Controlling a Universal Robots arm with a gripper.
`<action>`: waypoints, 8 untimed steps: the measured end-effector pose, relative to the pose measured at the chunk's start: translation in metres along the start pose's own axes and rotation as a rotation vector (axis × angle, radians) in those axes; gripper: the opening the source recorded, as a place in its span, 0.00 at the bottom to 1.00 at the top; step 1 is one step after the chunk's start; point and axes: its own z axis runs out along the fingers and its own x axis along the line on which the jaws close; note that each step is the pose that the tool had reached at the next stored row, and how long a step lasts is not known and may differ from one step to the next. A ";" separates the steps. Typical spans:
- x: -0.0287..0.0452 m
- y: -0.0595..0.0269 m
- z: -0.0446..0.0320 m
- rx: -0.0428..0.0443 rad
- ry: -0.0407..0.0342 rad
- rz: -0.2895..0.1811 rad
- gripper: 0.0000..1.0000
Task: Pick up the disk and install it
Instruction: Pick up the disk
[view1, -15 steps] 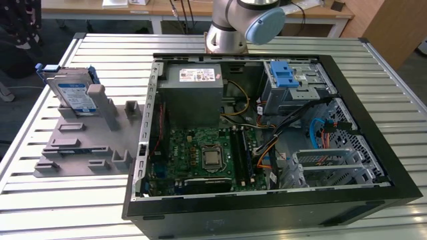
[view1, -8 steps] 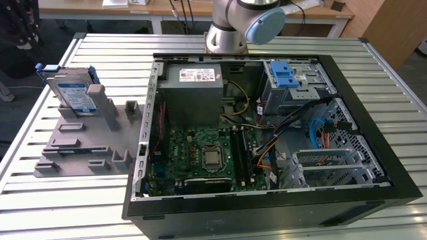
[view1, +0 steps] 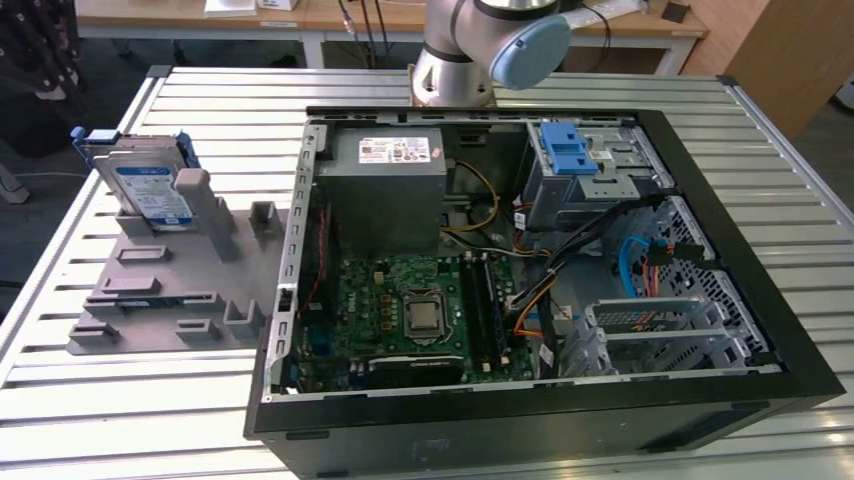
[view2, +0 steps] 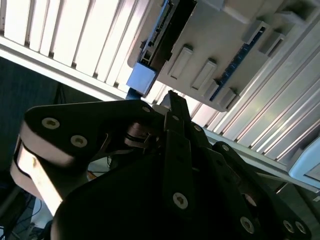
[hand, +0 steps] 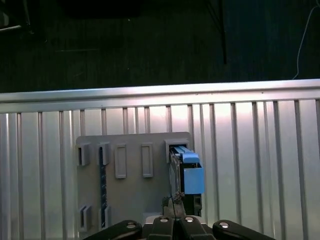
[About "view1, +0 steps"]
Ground grey power supply unit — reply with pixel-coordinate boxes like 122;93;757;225
313;125;450;256

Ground black RAM slot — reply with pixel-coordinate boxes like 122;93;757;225
460;253;489;374

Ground hard disk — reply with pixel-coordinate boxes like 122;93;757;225
71;127;202;234

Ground wooden desk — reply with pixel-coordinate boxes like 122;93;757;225
77;0;713;71

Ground black cable bundle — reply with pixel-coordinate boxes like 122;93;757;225
510;194;673;311

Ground grey stand foot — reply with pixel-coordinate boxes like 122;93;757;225
0;162;33;205

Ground black open PC case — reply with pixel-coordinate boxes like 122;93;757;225
241;104;848;479

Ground red twisted fan wire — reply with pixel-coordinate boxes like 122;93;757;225
297;207;334;321

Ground silver disk bay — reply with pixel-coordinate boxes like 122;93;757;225
573;294;769;377

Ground silver CPU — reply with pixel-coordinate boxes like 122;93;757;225
407;301;442;334

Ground silver optical drive cage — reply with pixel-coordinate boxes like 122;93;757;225
522;119;677;234

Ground blue drive bay latch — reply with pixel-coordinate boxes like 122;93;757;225
541;122;604;177

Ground blue wire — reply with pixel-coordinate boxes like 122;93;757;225
617;237;654;301

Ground yellow wires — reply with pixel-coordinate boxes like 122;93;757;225
441;159;504;235

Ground green motherboard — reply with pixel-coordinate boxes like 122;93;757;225
293;253;536;394

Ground orange wire bundle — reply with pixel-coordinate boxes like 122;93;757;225
506;284;560;344

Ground grey parts rack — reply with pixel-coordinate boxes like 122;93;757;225
69;168;295;354

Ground black mesh waste bin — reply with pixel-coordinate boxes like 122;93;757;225
0;94;87;159

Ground person in dotted dark clothing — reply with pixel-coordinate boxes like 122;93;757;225
0;0;89;104

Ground black graphics card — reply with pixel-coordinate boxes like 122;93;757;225
367;352;468;389

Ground black orange power wire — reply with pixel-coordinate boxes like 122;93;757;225
641;239;721;297

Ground CPU socket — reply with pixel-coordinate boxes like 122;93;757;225
398;287;450;347

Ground wooden cabinet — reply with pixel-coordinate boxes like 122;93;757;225
680;0;854;144

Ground green RAM stick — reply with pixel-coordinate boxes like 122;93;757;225
113;297;215;307

